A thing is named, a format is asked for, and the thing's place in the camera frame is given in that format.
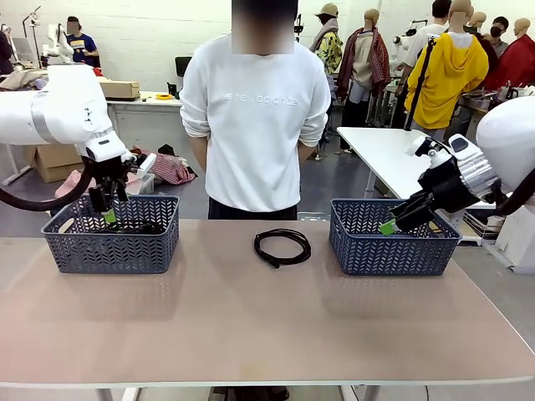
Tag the heap of patterned clothes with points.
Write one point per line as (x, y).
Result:
(167, 165)

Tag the red checkered cloth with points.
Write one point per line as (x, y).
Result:
(69, 184)

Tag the person with black mask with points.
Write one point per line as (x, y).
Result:
(500, 42)

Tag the person's left forearm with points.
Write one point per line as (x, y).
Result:
(309, 150)

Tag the black office chair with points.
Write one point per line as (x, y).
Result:
(184, 67)

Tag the open brown cardboard box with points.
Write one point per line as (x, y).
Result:
(50, 163)

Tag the dark-haired person in light top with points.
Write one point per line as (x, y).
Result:
(418, 42)

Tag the white box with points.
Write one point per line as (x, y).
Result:
(520, 246)

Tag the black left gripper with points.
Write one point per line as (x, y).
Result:
(106, 169)

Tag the white work table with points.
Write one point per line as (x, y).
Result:
(376, 146)

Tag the pile of mixed clothes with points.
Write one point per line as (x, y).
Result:
(21, 79)

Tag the beige clothed mannequin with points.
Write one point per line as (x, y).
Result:
(368, 62)
(480, 25)
(518, 58)

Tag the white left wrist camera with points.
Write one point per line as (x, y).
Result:
(147, 163)

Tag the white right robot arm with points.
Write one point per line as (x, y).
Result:
(510, 138)

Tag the person's right forearm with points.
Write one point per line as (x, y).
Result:
(198, 150)

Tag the yellow tape roll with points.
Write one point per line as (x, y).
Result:
(158, 97)

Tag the white table with clutter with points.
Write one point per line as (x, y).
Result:
(146, 113)

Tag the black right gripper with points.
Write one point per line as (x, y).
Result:
(445, 186)

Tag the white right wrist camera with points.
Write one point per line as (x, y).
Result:
(422, 147)

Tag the clear plastic storage bin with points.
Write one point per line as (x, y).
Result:
(146, 184)

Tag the person in white sweatshirt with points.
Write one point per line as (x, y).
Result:
(255, 125)

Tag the person in dark jacket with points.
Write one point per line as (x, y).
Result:
(4, 54)

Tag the person in blue shirt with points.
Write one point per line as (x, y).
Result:
(83, 48)

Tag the mannequin in yellow hoodie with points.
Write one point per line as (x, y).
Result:
(451, 71)

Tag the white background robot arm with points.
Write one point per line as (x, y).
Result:
(58, 42)

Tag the flat cardboard box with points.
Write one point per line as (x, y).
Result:
(121, 88)

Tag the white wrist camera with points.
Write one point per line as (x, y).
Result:
(422, 147)
(147, 163)

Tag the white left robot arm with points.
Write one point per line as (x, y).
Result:
(54, 104)

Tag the cluttered grey workbench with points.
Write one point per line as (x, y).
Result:
(472, 102)

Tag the black pole stand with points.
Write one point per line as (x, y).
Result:
(418, 83)

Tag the grey-blue plastic basket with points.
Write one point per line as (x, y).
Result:
(388, 257)
(113, 255)

